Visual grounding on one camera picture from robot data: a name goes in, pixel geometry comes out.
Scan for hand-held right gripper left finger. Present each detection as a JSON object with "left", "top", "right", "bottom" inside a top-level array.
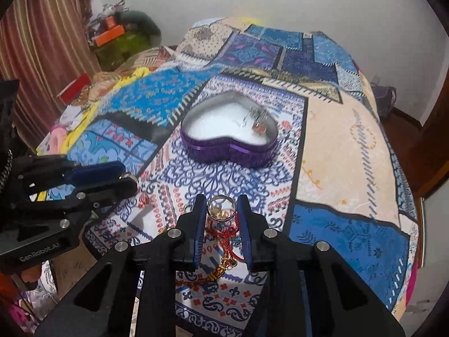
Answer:
[{"left": 33, "top": 194, "right": 207, "bottom": 337}]

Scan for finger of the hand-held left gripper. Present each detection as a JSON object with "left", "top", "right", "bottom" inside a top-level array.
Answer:
[
  {"left": 14, "top": 154, "right": 126, "bottom": 193},
  {"left": 27, "top": 173, "right": 138, "bottom": 219}
]

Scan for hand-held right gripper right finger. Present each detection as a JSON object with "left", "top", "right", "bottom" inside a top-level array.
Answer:
[{"left": 237, "top": 194, "right": 407, "bottom": 337}]

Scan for silver ring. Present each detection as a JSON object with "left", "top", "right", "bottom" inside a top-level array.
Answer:
[{"left": 208, "top": 196, "right": 237, "bottom": 221}]

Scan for purple heart-shaped tin box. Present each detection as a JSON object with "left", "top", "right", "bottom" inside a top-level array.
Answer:
[{"left": 180, "top": 90, "right": 278, "bottom": 168}]

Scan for cardboard box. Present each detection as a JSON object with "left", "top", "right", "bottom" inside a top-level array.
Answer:
[{"left": 51, "top": 244, "right": 97, "bottom": 297}]

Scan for red box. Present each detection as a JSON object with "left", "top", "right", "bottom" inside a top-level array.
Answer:
[{"left": 56, "top": 73, "right": 92, "bottom": 106}]

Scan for silver earrings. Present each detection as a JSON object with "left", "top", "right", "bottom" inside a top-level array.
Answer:
[{"left": 239, "top": 106, "right": 270, "bottom": 135}]

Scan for patchwork printed bedspread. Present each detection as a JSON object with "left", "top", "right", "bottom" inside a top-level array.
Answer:
[{"left": 35, "top": 16, "right": 421, "bottom": 337}]

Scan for orange box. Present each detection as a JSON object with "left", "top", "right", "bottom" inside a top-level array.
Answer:
[{"left": 94, "top": 24, "right": 126, "bottom": 47}]

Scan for green bag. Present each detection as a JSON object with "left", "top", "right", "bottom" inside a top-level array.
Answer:
[{"left": 94, "top": 10, "right": 162, "bottom": 71}]

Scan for striped brown curtain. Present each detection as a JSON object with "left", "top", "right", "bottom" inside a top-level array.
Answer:
[{"left": 0, "top": 0, "right": 103, "bottom": 141}]

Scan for dark purple bag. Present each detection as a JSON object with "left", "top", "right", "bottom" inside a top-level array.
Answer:
[{"left": 371, "top": 85, "right": 399, "bottom": 120}]

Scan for wooden door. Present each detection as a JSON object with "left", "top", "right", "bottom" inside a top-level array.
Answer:
[{"left": 413, "top": 74, "right": 449, "bottom": 201}]

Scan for red chain necklace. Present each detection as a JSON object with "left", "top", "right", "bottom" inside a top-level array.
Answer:
[{"left": 205, "top": 212, "right": 247, "bottom": 265}]

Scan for gold chain bracelet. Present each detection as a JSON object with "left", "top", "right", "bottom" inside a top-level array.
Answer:
[{"left": 180, "top": 254, "right": 236, "bottom": 289}]

